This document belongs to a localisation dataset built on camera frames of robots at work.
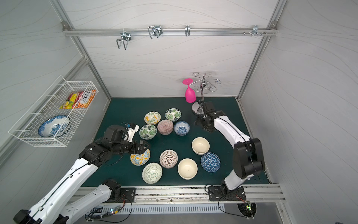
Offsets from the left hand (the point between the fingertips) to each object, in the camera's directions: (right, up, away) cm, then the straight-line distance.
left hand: (144, 145), depth 72 cm
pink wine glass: (+26, +29, +27) cm, 47 cm away
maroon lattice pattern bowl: (+11, -12, +14) cm, 22 cm away
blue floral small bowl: (+19, +5, +29) cm, 35 cm away
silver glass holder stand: (+36, +36, +21) cm, 55 cm away
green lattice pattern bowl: (+2, -19, +8) cm, 21 cm away
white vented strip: (+13, -32, -1) cm, 35 cm away
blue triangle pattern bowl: (+37, -13, +12) cm, 41 cm away
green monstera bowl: (+13, +15, +36) cm, 41 cm away
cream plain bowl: (+32, -5, +19) cm, 38 cm away
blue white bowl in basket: (-39, +11, -9) cm, 41 cm away
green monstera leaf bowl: (-5, +3, +27) cm, 27 cm away
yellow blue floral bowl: (-6, -13, +14) cm, 20 cm away
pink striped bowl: (+8, +6, +27) cm, 28 cm away
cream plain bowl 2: (+23, -17, +10) cm, 31 cm away
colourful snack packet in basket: (-35, +24, +1) cm, 43 cm away
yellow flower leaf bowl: (-3, +13, +33) cm, 35 cm away
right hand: (+32, +9, +18) cm, 38 cm away
